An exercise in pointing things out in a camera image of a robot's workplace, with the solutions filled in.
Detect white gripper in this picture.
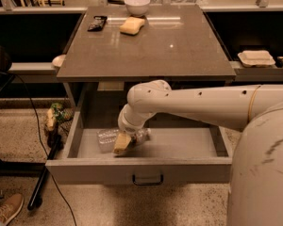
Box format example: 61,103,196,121
113,117,148,154

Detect clear plastic water bottle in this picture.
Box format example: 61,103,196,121
96,128,151,153

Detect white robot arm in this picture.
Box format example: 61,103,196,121
118,80,283,226

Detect grey open drawer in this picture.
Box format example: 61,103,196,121
45,82,234,186

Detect grey counter cabinet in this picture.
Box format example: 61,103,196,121
56,4,237,109

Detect bag of snacks on floor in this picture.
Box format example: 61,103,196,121
44,103,73,132

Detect white plate at left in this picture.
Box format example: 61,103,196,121
52,55,66,68

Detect black table leg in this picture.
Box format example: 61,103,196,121
27,135,61,211

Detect yellow sponge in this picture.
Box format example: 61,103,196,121
119,17,145,35

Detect white bowl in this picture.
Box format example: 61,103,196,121
125,0,150,16

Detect brown shoe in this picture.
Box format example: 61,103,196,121
0,193,25,226

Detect white foam tray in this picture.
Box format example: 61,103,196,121
238,50,275,67

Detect yellow black tape roll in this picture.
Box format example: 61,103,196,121
275,56,283,68

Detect black drawer handle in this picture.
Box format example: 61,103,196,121
132,174,164,186

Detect black floor cable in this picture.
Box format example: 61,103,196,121
15,73,78,226

